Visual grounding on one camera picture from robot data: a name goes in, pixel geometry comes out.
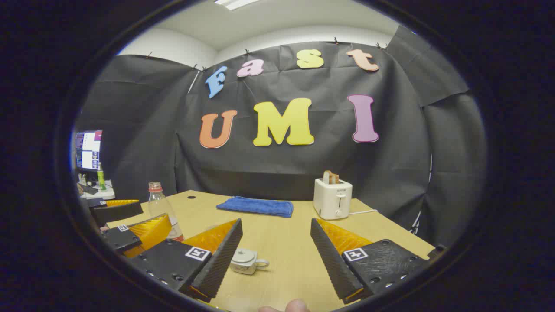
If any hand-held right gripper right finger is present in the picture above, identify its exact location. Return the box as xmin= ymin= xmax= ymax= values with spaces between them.
xmin=310 ymin=218 xmax=434 ymax=304

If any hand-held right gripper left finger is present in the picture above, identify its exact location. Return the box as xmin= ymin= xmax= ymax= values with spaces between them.
xmin=129 ymin=218 xmax=244 ymax=303

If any white teacup lid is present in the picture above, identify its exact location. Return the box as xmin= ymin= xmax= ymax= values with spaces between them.
xmin=233 ymin=248 xmax=257 ymax=265

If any white ceramic teacup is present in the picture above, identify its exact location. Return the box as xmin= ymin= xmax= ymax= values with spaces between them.
xmin=229 ymin=248 xmax=270 ymax=276

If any clear plastic water bottle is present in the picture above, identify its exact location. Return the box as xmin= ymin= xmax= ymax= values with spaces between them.
xmin=147 ymin=182 xmax=185 ymax=242

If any white side desk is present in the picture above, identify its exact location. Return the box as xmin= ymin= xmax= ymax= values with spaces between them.
xmin=79 ymin=180 xmax=116 ymax=201

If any white toaster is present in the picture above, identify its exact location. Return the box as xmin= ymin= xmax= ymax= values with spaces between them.
xmin=313 ymin=178 xmax=353 ymax=221

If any computer monitor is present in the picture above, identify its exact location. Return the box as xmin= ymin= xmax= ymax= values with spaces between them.
xmin=75 ymin=130 xmax=104 ymax=172

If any blue folded towel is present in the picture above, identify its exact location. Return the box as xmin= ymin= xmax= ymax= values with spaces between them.
xmin=216 ymin=196 xmax=294 ymax=218

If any black backdrop cloth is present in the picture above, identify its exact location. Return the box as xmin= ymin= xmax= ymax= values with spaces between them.
xmin=74 ymin=25 xmax=488 ymax=247

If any ceiling light panel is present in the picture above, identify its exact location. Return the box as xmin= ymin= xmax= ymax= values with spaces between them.
xmin=215 ymin=0 xmax=261 ymax=11

